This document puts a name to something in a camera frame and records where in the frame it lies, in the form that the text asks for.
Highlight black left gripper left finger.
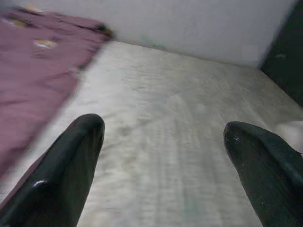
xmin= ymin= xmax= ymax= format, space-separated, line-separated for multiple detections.
xmin=0 ymin=113 xmax=106 ymax=227

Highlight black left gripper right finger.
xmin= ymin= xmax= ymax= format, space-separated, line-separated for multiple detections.
xmin=223 ymin=121 xmax=303 ymax=227

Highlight white pillow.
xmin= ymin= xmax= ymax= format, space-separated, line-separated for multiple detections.
xmin=276 ymin=120 xmax=303 ymax=154

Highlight mauve cartoon print blanket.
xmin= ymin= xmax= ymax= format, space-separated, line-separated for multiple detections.
xmin=0 ymin=7 xmax=114 ymax=178

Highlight white quilted mattress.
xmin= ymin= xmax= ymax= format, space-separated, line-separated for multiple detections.
xmin=0 ymin=40 xmax=303 ymax=227

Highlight dark tufted headboard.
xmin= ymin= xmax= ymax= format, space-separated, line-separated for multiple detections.
xmin=259 ymin=0 xmax=303 ymax=107

